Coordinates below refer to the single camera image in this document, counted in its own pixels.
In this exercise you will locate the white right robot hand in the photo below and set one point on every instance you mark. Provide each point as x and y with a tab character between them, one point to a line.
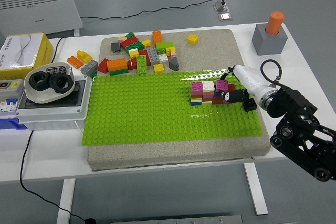
252	79

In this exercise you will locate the black toy brick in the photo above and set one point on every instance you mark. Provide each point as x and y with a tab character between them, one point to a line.
249	105

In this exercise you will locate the magenta toy brick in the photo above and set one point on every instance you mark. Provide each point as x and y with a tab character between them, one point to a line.
197	87
221	85

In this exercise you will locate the yellow square toy brick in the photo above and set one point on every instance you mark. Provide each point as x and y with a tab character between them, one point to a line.
193	39

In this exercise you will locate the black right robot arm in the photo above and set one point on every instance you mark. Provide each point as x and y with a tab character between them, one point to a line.
296	100

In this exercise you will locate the blue toy brick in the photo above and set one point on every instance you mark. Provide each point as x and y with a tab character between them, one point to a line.
216	94
196	103

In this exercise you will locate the brown toy brick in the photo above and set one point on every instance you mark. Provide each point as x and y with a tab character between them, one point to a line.
208	99
217	102
196	96

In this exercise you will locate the white toy brick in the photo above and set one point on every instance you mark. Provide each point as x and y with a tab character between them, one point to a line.
133	50
208	86
196	100
163	58

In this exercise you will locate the dark grey sloped brick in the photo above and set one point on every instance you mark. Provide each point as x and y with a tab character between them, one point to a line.
174	64

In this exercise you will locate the small pink toy brick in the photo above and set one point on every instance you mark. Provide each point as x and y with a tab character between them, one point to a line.
120	40
173	55

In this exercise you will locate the lime green toy brick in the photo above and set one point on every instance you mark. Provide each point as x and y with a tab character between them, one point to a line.
165	45

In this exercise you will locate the long lime green brick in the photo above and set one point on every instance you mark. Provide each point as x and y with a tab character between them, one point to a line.
142	64

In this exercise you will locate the green studded baseplate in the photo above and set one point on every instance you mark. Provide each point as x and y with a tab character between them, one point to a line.
144	108

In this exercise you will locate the dark green toy brick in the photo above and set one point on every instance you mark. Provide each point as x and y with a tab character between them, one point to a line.
135	46

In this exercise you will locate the large red toy brick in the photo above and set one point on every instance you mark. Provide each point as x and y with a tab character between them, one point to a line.
130	42

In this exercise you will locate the small green toy brick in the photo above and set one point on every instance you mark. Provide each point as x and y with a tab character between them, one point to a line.
129	35
93	74

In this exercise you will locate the flat green toy brick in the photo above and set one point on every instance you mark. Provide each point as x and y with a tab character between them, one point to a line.
119	72

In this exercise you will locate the large orange toy brick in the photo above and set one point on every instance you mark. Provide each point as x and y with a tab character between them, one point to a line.
117	64

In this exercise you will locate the small yellow toy brick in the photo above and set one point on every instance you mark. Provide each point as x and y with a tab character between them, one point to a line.
122	37

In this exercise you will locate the dark grey toy brick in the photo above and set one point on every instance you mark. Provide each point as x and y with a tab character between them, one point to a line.
115	47

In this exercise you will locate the red sloped toy brick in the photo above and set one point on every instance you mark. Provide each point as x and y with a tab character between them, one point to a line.
103	65

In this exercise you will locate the yellow sloped toy brick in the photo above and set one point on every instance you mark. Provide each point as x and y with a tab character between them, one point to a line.
84	56

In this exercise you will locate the grey block holder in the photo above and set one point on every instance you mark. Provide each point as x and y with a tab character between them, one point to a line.
267	44

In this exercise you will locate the grey-brown foam mat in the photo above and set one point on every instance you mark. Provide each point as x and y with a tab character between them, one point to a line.
210	51

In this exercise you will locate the orange cylinder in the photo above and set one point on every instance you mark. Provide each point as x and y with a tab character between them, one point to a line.
274	22

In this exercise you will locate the metal floor plate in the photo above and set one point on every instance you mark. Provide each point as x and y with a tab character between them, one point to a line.
225	16

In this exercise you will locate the metal floor socket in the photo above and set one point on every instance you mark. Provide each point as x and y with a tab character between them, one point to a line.
221	7

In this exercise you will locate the white table leg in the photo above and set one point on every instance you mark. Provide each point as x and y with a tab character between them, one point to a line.
65	200
256	190

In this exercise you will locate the black terminal block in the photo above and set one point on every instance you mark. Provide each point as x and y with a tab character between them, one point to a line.
55	69

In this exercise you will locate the large black hex nut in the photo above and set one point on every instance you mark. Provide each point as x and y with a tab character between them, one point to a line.
53	83
32	82

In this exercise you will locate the grey electrical junction box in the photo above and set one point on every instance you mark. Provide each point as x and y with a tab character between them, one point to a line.
52	115

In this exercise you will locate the white plastic bowl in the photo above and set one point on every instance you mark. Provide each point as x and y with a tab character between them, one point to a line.
44	96

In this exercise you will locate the white panel heater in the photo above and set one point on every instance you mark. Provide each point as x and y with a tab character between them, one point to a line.
39	9

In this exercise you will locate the yellow and white tissue box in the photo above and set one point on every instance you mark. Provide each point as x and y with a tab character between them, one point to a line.
23	51

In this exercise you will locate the white circuit breaker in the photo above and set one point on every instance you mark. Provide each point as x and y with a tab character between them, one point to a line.
8	106

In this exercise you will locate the grey switch box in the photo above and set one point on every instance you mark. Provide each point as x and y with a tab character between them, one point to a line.
10	90

